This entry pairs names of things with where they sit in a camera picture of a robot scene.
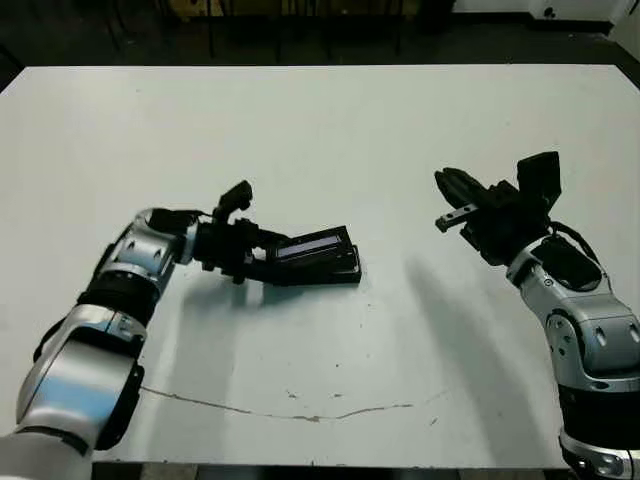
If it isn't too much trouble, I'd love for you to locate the black lid with silver label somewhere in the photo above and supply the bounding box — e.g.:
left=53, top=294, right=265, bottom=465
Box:
left=252, top=224, right=362, bottom=284

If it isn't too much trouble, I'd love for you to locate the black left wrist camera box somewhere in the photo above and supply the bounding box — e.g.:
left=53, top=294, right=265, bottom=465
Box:
left=213, top=179, right=254, bottom=224

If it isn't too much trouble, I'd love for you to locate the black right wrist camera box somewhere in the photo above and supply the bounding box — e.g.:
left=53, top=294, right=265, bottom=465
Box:
left=516, top=149, right=562, bottom=205

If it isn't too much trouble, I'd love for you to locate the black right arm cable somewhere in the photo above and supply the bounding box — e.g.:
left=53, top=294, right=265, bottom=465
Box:
left=547, top=222, right=602, bottom=266

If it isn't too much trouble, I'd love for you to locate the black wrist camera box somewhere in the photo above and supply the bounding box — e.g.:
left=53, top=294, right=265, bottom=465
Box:
left=213, top=179, right=254, bottom=224
left=516, top=149, right=562, bottom=205

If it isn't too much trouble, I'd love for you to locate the black box with white insert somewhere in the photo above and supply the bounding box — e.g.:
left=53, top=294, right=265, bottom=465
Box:
left=267, top=243, right=365, bottom=290

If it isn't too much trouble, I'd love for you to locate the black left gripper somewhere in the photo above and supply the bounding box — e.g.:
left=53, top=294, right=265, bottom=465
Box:
left=191, top=217, right=290, bottom=288

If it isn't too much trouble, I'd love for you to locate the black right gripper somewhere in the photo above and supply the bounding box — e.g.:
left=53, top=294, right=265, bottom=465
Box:
left=433, top=166, right=552, bottom=267

